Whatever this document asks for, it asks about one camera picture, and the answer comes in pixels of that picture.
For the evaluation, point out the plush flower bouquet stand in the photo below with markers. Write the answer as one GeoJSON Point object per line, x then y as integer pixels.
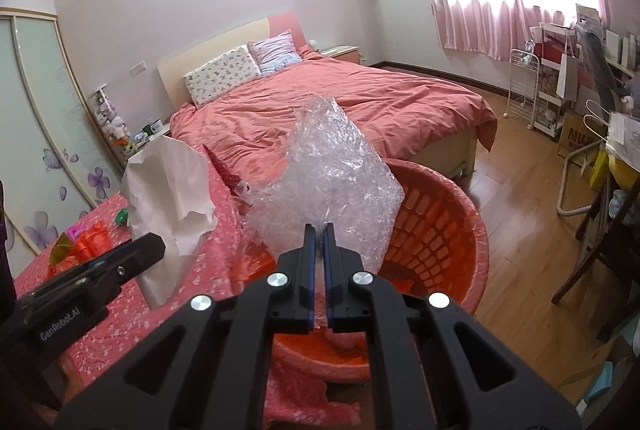
{"type": "Point", "coordinates": [112, 120]}

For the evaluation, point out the orange plastic bag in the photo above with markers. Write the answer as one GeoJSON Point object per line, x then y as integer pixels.
{"type": "Point", "coordinates": [92, 242]}

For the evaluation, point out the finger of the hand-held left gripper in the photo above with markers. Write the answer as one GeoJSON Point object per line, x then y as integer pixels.
{"type": "Point", "coordinates": [147, 244]}
{"type": "Point", "coordinates": [127, 267]}

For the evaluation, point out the dark wooden chair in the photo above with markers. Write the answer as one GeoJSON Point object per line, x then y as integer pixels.
{"type": "Point", "coordinates": [615, 250]}

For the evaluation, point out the white floral pillow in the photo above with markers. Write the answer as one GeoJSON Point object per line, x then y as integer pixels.
{"type": "Point", "coordinates": [220, 73]}

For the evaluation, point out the white clothes hanger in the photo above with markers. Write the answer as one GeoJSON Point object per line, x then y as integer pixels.
{"type": "Point", "coordinates": [595, 120]}

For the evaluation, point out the grey hanging cloth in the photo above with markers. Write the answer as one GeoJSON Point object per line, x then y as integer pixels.
{"type": "Point", "coordinates": [597, 55]}

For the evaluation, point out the yellow translucent film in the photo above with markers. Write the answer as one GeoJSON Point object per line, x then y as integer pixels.
{"type": "Point", "coordinates": [61, 252]}

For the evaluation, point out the white and pink nightstand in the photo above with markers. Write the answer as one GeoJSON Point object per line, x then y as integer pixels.
{"type": "Point", "coordinates": [150, 140]}

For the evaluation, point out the bed with coral duvet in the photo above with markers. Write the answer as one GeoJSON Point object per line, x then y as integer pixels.
{"type": "Point", "coordinates": [350, 110]}

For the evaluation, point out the glass wardrobe with purple flowers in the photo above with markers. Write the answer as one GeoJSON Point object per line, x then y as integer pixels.
{"type": "Point", "coordinates": [45, 120]}

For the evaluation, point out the white paper bag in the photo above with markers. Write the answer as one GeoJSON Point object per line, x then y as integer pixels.
{"type": "Point", "coordinates": [567, 78]}
{"type": "Point", "coordinates": [160, 190]}

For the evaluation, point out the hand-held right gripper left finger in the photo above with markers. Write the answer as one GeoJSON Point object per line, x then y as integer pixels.
{"type": "Point", "coordinates": [310, 260]}

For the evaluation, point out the small dark green wrapper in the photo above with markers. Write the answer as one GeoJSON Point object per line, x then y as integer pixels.
{"type": "Point", "coordinates": [121, 216]}

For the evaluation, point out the yellow bag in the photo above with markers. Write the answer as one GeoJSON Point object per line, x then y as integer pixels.
{"type": "Point", "coordinates": [617, 170]}

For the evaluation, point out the brown cardboard box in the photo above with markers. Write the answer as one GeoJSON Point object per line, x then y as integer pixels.
{"type": "Point", "coordinates": [575, 135]}

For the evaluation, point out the purple striped pillow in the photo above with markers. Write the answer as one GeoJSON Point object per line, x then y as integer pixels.
{"type": "Point", "coordinates": [275, 53]}

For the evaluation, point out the red floral tablecloth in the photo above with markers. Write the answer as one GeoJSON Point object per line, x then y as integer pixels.
{"type": "Point", "coordinates": [210, 270]}

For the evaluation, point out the light blue box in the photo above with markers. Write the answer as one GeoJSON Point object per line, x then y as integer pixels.
{"type": "Point", "coordinates": [602, 385]}

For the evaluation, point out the white storage trolley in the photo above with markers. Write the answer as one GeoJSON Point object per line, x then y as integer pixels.
{"type": "Point", "coordinates": [555, 110]}

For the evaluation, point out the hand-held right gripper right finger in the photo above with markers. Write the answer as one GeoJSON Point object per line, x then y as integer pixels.
{"type": "Point", "coordinates": [328, 260]}

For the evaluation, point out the white wall socket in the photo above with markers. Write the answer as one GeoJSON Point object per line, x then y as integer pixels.
{"type": "Point", "coordinates": [138, 69]}

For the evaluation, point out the orange plastic laundry basket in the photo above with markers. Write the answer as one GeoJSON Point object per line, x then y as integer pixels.
{"type": "Point", "coordinates": [440, 230]}

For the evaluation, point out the white bent tube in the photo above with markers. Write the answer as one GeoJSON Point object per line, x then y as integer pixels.
{"type": "Point", "coordinates": [565, 180]}

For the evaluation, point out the magenta wrapper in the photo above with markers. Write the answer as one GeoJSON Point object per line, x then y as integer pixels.
{"type": "Point", "coordinates": [75, 232]}

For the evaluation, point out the clear bubble wrap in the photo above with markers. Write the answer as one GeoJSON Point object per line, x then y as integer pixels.
{"type": "Point", "coordinates": [330, 170]}

